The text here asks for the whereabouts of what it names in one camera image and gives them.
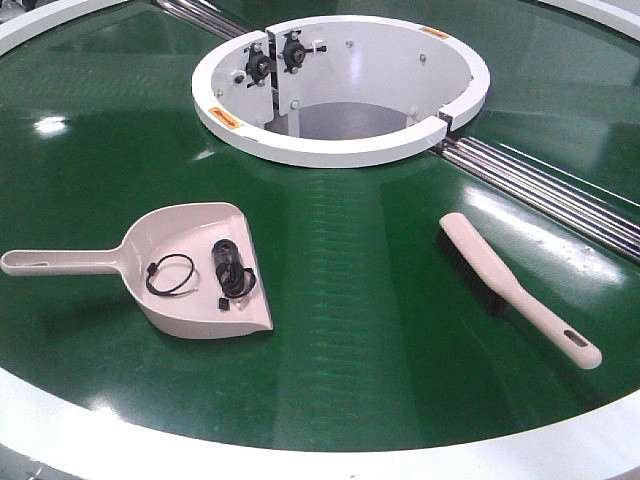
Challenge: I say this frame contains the black cable bundle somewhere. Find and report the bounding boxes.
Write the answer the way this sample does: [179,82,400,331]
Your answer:
[209,238,259,312]

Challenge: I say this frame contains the beige plastic dustpan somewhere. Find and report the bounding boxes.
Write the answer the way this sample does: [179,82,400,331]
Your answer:
[1,202,274,339]

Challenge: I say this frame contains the beige hand brush black bristles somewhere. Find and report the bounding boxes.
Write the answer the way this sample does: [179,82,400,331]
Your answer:
[439,212,603,369]

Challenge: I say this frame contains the thin black wire loop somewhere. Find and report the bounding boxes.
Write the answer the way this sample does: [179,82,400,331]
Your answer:
[145,253,197,297]

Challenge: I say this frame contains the green conveyor belt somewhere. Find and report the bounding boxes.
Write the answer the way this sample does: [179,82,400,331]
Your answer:
[0,0,640,454]

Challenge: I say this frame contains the white outer conveyor rim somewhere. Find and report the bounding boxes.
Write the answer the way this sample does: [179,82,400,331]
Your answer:
[0,0,640,480]

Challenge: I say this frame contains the orange warning label left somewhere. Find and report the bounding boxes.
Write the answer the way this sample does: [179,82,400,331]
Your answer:
[209,107,242,130]

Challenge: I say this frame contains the black bearing left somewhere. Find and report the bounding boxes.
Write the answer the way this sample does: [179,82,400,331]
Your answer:
[245,43,272,88]

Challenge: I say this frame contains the black bearing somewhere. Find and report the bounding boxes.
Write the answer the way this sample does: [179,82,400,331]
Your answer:
[280,30,328,74]
[245,43,272,88]

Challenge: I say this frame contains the black bearing right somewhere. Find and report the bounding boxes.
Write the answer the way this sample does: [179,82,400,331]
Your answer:
[280,30,328,74]

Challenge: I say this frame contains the chrome rollers top left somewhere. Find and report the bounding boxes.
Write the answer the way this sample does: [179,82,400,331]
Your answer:
[153,0,251,40]

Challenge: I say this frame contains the chrome rollers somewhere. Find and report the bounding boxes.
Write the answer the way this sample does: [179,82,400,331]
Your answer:
[153,0,251,40]
[433,137,639,264]

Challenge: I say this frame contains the chrome rollers right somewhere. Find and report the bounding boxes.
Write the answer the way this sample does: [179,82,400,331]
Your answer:
[433,137,639,264]

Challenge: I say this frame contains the white inner conveyor ring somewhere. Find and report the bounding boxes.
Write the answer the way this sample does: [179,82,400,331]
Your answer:
[190,14,492,170]

